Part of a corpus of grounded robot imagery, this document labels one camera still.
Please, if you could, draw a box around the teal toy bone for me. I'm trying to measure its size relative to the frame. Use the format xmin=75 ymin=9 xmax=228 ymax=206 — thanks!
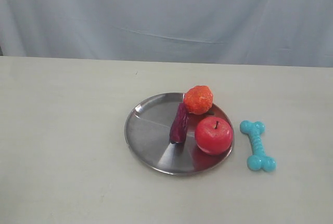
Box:
xmin=240 ymin=120 xmax=276 ymax=172

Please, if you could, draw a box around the orange bumpy fruit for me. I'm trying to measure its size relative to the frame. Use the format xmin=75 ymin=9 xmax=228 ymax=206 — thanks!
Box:
xmin=183 ymin=85 xmax=213 ymax=115

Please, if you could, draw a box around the purple toy eggplant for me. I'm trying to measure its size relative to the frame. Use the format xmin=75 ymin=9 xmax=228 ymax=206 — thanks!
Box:
xmin=169 ymin=103 xmax=188 ymax=143

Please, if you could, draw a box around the round steel plate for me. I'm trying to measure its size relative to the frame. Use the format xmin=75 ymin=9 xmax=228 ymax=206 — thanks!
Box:
xmin=124 ymin=93 xmax=234 ymax=176

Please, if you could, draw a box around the red apple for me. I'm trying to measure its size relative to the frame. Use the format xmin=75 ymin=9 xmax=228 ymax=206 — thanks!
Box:
xmin=195 ymin=116 xmax=233 ymax=155

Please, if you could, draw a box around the white backdrop curtain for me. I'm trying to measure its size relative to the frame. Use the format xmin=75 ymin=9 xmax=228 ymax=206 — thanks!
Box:
xmin=1 ymin=0 xmax=332 ymax=67

